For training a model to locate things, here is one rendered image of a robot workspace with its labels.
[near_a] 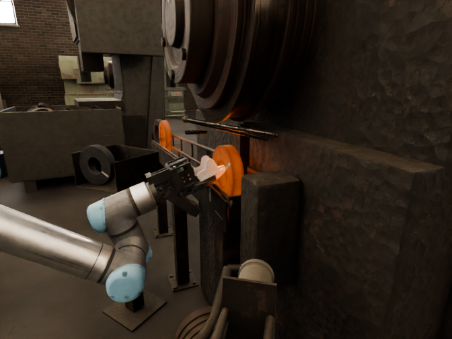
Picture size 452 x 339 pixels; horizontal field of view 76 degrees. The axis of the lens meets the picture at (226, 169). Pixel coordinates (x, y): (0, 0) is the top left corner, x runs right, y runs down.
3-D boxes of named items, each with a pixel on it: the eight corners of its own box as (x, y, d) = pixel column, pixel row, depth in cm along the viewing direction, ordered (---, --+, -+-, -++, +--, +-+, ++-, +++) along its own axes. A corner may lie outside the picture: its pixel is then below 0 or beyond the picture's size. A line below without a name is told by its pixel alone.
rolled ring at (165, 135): (164, 161, 161) (170, 160, 162) (167, 135, 148) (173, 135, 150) (157, 139, 172) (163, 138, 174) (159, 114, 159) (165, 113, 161)
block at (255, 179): (278, 264, 70) (284, 167, 63) (298, 284, 62) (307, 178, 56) (237, 274, 66) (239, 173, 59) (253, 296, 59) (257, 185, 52)
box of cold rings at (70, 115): (120, 161, 378) (113, 99, 356) (129, 179, 306) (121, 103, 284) (25, 171, 335) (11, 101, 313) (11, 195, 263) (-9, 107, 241)
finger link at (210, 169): (227, 153, 75) (194, 167, 73) (233, 173, 77) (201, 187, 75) (222, 150, 78) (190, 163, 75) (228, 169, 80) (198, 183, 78)
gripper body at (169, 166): (192, 161, 71) (146, 181, 68) (204, 191, 75) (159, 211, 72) (185, 154, 78) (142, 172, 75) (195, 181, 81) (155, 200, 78)
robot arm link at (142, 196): (143, 219, 71) (139, 206, 78) (161, 211, 72) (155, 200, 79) (130, 193, 68) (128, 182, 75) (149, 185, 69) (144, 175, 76)
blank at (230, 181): (230, 207, 85) (219, 208, 84) (217, 159, 90) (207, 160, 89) (250, 190, 71) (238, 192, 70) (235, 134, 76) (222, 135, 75)
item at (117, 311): (131, 282, 148) (116, 144, 128) (169, 303, 134) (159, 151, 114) (95, 307, 132) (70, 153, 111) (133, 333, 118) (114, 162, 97)
